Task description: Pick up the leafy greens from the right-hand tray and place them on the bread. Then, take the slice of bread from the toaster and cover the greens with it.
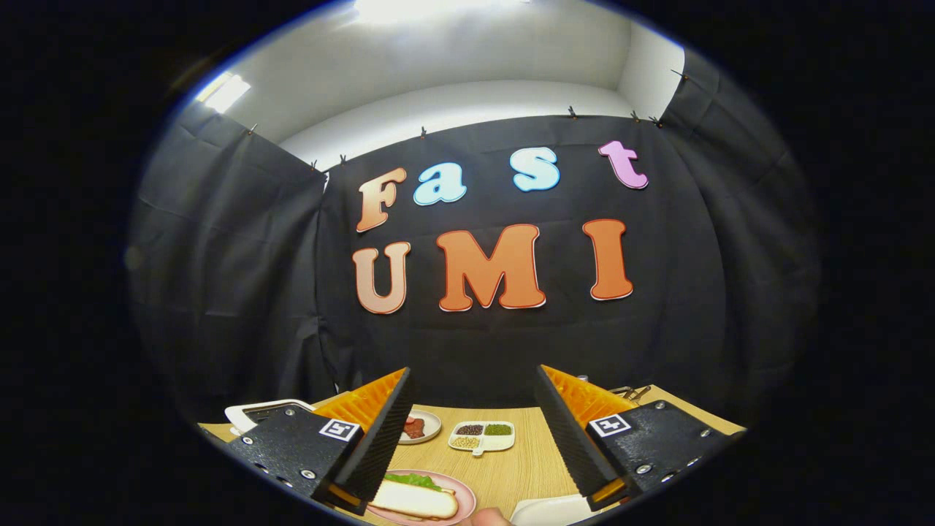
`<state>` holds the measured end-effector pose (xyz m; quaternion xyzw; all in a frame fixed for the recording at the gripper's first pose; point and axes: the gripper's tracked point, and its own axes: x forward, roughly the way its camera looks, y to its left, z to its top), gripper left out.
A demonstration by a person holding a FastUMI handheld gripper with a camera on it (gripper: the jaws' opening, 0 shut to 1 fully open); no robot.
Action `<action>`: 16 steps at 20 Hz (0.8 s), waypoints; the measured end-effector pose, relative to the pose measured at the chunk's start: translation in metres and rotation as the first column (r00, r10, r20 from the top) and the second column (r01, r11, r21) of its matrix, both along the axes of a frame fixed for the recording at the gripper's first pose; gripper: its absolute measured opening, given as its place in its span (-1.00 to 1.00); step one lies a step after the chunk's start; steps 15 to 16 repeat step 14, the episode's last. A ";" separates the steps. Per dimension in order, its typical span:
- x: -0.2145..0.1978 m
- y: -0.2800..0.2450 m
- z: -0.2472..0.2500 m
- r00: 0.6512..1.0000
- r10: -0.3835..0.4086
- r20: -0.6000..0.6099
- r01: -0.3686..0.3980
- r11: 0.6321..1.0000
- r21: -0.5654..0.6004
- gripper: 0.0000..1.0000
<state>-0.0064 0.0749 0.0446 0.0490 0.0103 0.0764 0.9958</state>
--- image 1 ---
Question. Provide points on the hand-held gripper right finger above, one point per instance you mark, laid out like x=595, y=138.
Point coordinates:
x=568, y=438

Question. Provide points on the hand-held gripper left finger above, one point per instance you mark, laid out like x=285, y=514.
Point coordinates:
x=383, y=438

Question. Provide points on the green lettuce leaf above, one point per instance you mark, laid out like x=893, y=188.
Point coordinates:
x=416, y=480

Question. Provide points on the toasted brown bread slice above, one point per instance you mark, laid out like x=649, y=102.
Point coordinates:
x=416, y=500

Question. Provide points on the brown meat piece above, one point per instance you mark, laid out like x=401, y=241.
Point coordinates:
x=414, y=431

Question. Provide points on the grey round plate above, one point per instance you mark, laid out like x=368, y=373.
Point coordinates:
x=433, y=431

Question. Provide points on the white divided dish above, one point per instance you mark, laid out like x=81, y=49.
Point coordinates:
x=500, y=443

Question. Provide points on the pile of green beans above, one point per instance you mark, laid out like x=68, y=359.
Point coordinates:
x=497, y=429

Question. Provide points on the white square plate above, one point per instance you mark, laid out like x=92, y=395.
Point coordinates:
x=548, y=511

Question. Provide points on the pile of yellow beans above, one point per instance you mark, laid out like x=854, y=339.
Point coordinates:
x=466, y=443

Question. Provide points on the pile of dark beans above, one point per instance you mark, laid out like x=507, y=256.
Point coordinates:
x=470, y=429

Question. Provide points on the pink round plate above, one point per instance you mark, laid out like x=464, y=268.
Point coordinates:
x=465, y=497

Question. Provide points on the black backdrop cloth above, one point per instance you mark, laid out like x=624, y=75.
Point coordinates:
x=511, y=351

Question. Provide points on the white toaster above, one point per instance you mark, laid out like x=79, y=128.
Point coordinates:
x=235, y=418

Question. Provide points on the small ceiling light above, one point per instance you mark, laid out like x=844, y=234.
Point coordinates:
x=225, y=93

